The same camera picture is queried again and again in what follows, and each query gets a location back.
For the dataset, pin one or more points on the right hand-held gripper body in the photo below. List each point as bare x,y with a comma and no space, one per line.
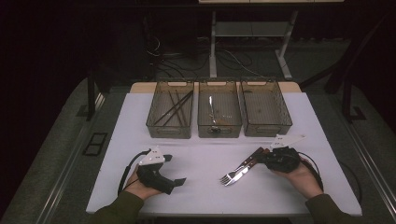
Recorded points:
283,160

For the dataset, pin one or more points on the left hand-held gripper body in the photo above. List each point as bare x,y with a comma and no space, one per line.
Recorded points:
154,179

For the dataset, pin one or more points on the smoky transparent plastic bin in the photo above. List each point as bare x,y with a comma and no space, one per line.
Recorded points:
264,109
227,102
170,130

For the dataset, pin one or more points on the black chopstick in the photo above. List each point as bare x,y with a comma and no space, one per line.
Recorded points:
165,114
186,99

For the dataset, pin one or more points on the metal spoon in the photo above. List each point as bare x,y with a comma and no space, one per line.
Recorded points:
211,105

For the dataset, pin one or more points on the person's left hand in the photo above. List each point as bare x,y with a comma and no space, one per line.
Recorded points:
138,188

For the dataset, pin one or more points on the person's right hand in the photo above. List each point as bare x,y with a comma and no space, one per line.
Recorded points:
306,183

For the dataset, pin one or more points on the black metal stand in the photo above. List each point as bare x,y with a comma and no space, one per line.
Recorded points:
91,99
347,102

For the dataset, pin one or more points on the grey metal desk frame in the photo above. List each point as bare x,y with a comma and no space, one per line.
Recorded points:
213,46

